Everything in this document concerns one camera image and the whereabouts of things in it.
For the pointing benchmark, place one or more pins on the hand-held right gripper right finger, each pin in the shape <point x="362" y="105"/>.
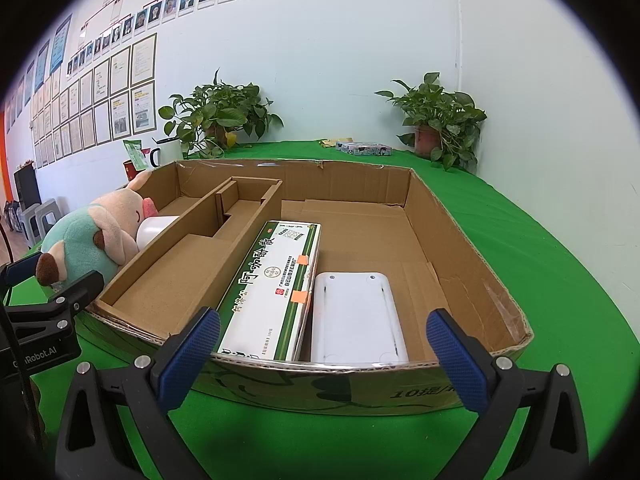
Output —
<point x="457" y="365"/>

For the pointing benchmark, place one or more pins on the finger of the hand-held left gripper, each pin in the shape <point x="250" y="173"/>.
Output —
<point x="75" y="295"/>

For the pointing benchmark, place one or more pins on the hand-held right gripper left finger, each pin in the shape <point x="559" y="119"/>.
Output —
<point x="192" y="357"/>

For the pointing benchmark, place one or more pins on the cardboard divider insert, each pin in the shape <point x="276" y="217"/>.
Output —
<point x="190" y="260"/>

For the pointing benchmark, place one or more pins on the green and white medicine box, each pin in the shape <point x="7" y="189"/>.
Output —
<point x="270" y="290"/>

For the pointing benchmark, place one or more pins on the white rectangular device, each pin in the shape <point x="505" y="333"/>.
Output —
<point x="357" y="320"/>

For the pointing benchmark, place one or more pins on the large cardboard box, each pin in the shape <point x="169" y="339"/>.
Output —
<point x="375" y="230"/>

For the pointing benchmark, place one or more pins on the pig plush toy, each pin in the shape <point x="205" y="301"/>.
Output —
<point x="85" y="240"/>

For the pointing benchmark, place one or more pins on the grey plastic stool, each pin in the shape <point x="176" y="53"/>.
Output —
<point x="50" y="210"/>
<point x="27" y="220"/>

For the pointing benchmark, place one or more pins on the black monitor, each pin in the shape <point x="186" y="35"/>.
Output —
<point x="27" y="185"/>

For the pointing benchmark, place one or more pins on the red can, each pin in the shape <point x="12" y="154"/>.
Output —
<point x="129" y="170"/>

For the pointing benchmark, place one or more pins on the green packet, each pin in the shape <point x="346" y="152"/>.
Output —
<point x="135" y="152"/>

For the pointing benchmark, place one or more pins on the white enamel mug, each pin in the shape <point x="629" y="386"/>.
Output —
<point x="167" y="152"/>

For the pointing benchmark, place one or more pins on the potted plant with yellow leaf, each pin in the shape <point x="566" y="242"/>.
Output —
<point x="220" y="110"/>

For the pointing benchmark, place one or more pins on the blue and pink snack packets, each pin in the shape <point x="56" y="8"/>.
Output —
<point x="362" y="149"/>

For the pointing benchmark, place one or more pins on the yellow snack packets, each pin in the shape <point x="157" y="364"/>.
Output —
<point x="340" y="141"/>

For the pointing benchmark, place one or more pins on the potted plant in terracotta pot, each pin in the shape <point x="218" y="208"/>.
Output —
<point x="440" y="110"/>

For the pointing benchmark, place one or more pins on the group of framed wall certificates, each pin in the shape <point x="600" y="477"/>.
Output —
<point x="120" y="110"/>

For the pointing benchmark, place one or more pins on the blue wall poster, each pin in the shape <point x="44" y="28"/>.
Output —
<point x="42" y="65"/>
<point x="61" y="45"/>

